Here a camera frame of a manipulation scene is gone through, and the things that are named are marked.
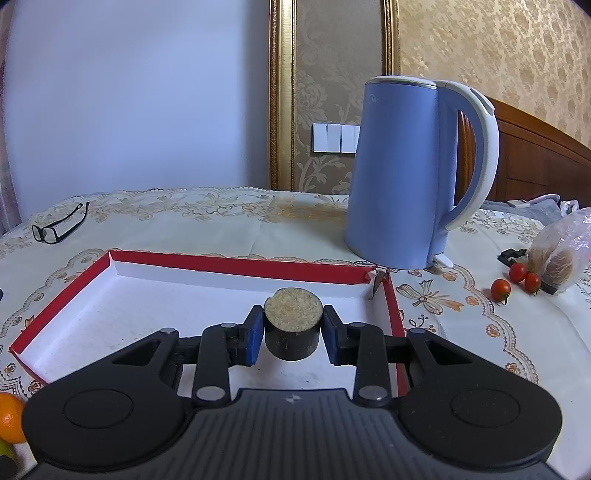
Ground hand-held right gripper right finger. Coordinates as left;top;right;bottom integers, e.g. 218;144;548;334
322;305;476;407

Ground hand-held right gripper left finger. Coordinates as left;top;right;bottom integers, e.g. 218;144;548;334
111;305;266;407

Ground eggplant piece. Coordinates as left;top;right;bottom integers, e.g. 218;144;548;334
263;287;324;361

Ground red cardboard box lid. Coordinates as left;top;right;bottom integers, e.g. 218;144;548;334
9;249;410;398

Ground orange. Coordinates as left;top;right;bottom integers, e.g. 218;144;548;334
0;393;27;445

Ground floral lace tablecloth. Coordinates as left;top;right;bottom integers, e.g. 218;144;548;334
0;187;591;480

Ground blue electric kettle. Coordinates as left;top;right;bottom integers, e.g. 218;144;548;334
342;75;501;271

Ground black plastic object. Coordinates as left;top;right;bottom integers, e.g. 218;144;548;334
498;248;560;295

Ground black eyeglasses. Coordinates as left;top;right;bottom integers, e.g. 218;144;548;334
32;202;90;244

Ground brown fuzzy fruit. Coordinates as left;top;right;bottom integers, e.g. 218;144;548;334
545;249;574;288
527;247;550;275

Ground grey cloth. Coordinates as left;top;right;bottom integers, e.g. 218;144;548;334
485;194;562;227

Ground clear plastic bag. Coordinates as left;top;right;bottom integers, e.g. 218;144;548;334
526;199;591;295

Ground wooden headboard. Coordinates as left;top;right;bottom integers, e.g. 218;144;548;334
455;95;591;208

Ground patterned curtain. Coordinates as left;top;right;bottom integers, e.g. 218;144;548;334
0;0;20;234

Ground white light switch panel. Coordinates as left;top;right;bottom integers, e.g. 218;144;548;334
312;123;360;153

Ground gold wall moulding frame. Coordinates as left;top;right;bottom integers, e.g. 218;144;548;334
269;0;400;192

